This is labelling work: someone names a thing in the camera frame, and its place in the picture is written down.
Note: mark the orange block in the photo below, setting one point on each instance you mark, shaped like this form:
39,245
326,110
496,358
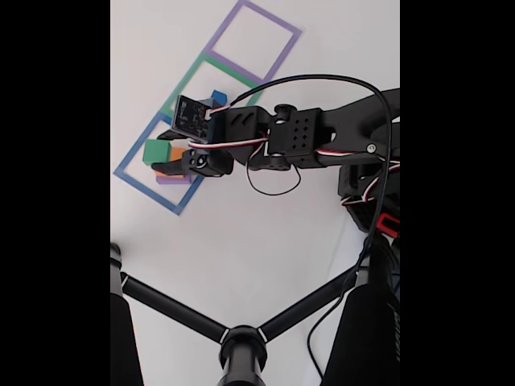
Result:
177,154

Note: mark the green cube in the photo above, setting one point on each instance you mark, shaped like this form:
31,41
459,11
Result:
155,152

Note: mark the large purple block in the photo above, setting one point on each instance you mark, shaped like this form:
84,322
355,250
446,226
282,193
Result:
173,181

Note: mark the small blue cube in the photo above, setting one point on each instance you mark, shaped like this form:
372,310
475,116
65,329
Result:
220,97

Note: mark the purple tape square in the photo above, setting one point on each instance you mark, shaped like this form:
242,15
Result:
235,69

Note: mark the blue tape square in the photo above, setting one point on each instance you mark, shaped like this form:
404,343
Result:
138,187

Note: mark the green tape square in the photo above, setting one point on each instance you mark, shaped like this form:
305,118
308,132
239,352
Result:
189,72

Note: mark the red clamp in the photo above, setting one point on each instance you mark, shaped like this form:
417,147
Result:
388,226

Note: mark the black tripod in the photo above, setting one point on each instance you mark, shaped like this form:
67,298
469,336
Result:
241,350

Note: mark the blue camera circuit board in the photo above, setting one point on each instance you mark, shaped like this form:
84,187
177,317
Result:
191,118

